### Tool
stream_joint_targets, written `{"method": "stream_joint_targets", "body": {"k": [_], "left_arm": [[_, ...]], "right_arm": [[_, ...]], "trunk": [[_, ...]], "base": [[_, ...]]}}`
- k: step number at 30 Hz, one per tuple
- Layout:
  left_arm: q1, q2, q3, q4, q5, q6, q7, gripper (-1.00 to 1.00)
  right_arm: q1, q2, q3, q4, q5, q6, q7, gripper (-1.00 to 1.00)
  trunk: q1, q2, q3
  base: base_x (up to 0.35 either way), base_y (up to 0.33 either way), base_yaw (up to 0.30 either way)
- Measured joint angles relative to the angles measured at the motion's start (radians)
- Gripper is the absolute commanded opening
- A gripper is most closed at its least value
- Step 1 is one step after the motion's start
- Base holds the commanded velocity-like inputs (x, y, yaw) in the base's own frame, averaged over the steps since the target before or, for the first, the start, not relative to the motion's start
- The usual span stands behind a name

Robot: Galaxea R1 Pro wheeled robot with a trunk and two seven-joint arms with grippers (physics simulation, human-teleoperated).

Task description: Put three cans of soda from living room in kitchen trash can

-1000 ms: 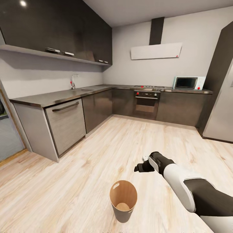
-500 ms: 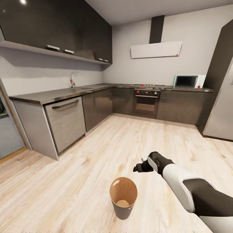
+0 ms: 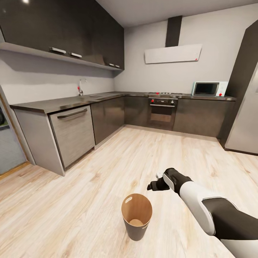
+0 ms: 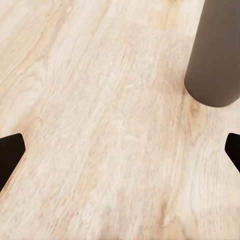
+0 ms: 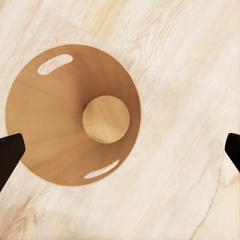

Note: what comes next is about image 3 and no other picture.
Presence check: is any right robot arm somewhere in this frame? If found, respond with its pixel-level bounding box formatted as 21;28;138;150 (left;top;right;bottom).
147;168;258;258

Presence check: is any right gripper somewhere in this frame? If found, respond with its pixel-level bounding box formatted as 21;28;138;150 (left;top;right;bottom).
147;178;169;191

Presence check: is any trash can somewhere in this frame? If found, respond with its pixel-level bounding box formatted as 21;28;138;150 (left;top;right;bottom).
121;193;153;241

